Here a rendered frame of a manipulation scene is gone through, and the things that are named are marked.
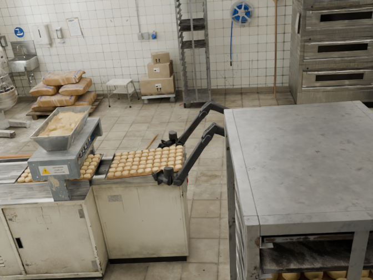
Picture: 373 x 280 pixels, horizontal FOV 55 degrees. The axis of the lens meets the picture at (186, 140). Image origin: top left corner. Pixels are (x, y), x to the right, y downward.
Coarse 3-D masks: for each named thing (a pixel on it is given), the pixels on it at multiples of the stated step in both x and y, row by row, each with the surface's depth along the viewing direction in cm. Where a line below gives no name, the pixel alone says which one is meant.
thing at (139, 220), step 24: (96, 192) 278; (120, 192) 278; (144, 192) 277; (168, 192) 276; (120, 216) 288; (144, 216) 287; (168, 216) 287; (120, 240) 299; (144, 240) 298; (168, 240) 298
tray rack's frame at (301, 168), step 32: (256, 128) 114; (288, 128) 112; (320, 128) 111; (352, 128) 109; (256, 160) 97; (288, 160) 95; (320, 160) 94; (352, 160) 93; (256, 192) 84; (288, 192) 83; (320, 192) 82; (352, 192) 81; (256, 224) 74; (288, 224) 73; (320, 224) 73; (352, 224) 73; (256, 256) 77; (352, 256) 78
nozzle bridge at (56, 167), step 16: (96, 128) 307; (80, 144) 262; (32, 160) 246; (48, 160) 244; (64, 160) 244; (80, 160) 269; (32, 176) 250; (48, 176) 250; (64, 176) 250; (64, 192) 256
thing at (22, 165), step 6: (12, 162) 306; (18, 162) 306; (24, 162) 305; (102, 162) 301; (108, 162) 301; (0, 168) 306; (6, 168) 306; (12, 168) 306; (18, 168) 306; (24, 168) 306
